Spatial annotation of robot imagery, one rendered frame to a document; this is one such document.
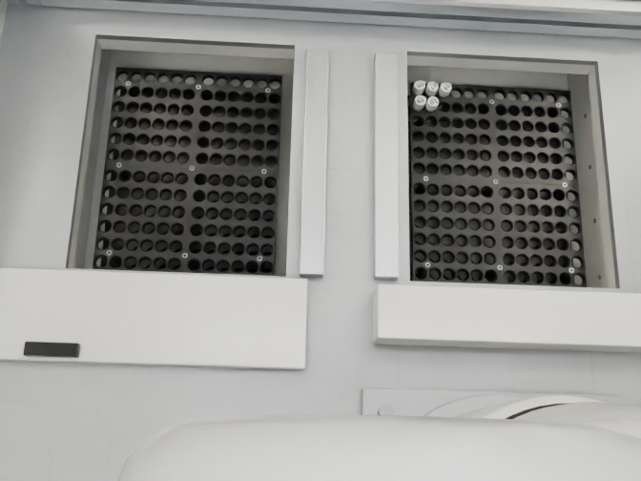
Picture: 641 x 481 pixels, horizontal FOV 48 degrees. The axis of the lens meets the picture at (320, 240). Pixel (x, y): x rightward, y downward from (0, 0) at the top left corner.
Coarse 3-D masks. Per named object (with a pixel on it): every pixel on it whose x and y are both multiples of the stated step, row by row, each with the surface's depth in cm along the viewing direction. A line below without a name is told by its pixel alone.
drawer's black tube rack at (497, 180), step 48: (432, 144) 76; (480, 144) 76; (528, 144) 80; (432, 192) 78; (480, 192) 75; (528, 192) 78; (576, 192) 75; (432, 240) 76; (480, 240) 74; (528, 240) 74; (576, 240) 74
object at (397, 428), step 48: (192, 432) 11; (240, 432) 10; (288, 432) 10; (336, 432) 9; (384, 432) 9; (432, 432) 9; (480, 432) 9; (528, 432) 9; (576, 432) 10; (624, 432) 30; (144, 480) 10; (192, 480) 10; (240, 480) 9; (288, 480) 9; (336, 480) 9; (384, 480) 9; (432, 480) 9; (480, 480) 9; (528, 480) 9; (576, 480) 9; (624, 480) 9
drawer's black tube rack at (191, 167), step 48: (144, 96) 76; (192, 96) 80; (240, 96) 76; (144, 144) 77; (192, 144) 74; (240, 144) 78; (144, 192) 73; (192, 192) 73; (240, 192) 73; (96, 240) 71; (144, 240) 71; (192, 240) 71; (240, 240) 72
